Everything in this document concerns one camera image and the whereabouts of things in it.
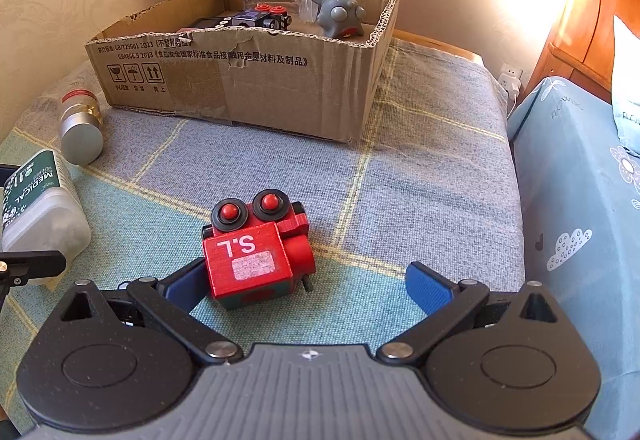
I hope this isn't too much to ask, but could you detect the grey green plaid blanket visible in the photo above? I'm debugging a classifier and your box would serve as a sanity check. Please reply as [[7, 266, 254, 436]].
[[0, 36, 526, 434]]

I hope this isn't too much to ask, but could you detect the brown cardboard box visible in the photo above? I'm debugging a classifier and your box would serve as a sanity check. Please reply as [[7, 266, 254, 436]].
[[86, 0, 399, 143]]

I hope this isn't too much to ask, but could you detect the wooden headboard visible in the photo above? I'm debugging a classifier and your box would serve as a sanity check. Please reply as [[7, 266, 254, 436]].
[[524, 0, 639, 103]]

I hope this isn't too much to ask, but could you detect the blue floral bed sheet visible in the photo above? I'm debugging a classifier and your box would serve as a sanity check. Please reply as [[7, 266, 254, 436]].
[[508, 77, 640, 439]]

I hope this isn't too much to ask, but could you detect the white wall charger plug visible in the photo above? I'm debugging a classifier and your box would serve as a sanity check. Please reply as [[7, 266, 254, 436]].
[[498, 62, 523, 116]]

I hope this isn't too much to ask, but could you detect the clear jar of yellow capsules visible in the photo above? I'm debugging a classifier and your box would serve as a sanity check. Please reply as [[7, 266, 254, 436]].
[[58, 88, 104, 166]]

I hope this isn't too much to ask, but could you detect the red cube robot toy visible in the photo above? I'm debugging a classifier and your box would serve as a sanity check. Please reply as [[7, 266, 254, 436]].
[[202, 189, 316, 310]]

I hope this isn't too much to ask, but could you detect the light blue pillow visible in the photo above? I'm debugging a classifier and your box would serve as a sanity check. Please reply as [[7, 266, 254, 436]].
[[612, 16, 640, 156]]

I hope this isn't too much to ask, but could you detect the black digital timer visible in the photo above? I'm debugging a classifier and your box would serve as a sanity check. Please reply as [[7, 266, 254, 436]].
[[190, 16, 230, 29]]

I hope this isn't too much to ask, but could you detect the black blue cube robot toy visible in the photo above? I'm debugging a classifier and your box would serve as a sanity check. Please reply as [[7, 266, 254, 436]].
[[231, 3, 292, 30]]

